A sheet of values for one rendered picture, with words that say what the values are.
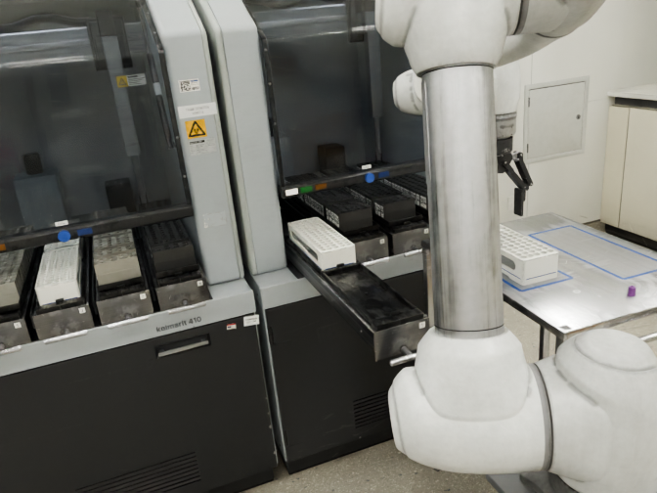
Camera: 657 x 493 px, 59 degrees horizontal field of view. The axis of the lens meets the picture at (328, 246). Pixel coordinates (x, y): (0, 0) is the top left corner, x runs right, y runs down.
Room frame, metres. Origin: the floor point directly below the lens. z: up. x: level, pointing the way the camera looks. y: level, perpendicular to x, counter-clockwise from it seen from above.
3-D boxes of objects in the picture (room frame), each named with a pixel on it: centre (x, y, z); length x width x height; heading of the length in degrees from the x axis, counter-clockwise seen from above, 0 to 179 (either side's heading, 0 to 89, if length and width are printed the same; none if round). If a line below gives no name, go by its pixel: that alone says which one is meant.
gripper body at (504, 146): (1.39, -0.43, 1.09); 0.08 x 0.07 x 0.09; 107
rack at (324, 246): (1.57, 0.02, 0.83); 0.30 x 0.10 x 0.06; 19
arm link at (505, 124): (1.39, -0.43, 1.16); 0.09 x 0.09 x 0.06
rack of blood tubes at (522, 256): (1.35, -0.44, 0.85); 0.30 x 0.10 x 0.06; 17
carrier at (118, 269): (1.47, 0.58, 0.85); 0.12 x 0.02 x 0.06; 110
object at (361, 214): (1.71, -0.09, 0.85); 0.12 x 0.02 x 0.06; 110
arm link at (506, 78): (1.39, -0.42, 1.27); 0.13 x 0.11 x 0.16; 84
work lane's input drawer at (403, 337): (1.40, -0.04, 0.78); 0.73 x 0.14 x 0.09; 19
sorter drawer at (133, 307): (1.70, 0.66, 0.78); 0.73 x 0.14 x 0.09; 19
